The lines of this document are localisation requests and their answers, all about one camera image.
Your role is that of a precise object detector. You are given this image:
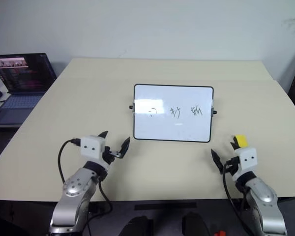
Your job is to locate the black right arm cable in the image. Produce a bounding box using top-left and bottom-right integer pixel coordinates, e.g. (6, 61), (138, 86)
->
(222, 162), (252, 236)

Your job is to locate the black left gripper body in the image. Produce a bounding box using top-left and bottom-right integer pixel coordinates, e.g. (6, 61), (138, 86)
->
(101, 146), (121, 166)

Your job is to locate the small black-framed whiteboard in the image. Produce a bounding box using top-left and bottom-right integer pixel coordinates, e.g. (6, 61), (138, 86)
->
(128, 84), (218, 143)

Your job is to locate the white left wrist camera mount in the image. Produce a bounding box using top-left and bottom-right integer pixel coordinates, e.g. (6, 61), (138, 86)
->
(80, 134), (106, 162)

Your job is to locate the open blue laptop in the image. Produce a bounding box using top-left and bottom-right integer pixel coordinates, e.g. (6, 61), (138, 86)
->
(0, 52), (58, 126)

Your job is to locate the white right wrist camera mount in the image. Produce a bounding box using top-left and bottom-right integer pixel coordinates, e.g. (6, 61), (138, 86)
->
(236, 147), (258, 177)

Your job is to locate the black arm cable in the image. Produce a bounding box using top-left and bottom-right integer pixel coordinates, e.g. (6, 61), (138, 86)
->
(58, 138), (113, 232)
(222, 162), (252, 236)

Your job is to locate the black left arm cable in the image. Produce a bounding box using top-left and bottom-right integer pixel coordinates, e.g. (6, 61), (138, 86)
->
(58, 138), (113, 232)

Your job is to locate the dark rounded shape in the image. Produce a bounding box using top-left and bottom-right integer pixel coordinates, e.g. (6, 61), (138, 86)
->
(118, 215), (154, 236)
(181, 212), (211, 236)

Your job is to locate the yellow eraser block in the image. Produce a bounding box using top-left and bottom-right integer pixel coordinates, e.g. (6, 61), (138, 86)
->
(232, 134), (249, 148)

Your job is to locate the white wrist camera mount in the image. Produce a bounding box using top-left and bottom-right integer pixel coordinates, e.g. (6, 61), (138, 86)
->
(80, 134), (106, 162)
(236, 147), (258, 177)

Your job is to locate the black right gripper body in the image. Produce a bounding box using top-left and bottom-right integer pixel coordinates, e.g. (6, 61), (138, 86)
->
(225, 157), (240, 176)

